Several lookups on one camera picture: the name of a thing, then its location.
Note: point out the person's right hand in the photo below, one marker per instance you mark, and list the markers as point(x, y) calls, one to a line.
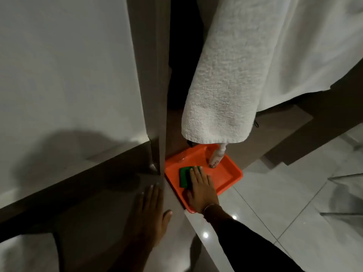
point(202, 192)

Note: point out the person's left hand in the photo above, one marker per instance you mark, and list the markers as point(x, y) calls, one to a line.
point(149, 215)

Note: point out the green cleaning cloth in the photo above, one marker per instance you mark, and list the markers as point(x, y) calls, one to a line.
point(185, 176)

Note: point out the person's right forearm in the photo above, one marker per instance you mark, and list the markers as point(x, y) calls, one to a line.
point(246, 246)

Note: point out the person's left forearm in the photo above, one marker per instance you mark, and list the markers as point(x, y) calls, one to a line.
point(133, 259)

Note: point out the orange plastic tray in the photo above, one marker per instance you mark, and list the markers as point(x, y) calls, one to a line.
point(224, 174)

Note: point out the white spray bottle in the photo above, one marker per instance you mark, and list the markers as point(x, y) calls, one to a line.
point(216, 158)

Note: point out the white terry towel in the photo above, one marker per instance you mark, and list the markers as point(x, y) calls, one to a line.
point(227, 82)

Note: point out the white smooth sheet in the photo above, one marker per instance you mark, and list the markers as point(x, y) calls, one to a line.
point(312, 48)

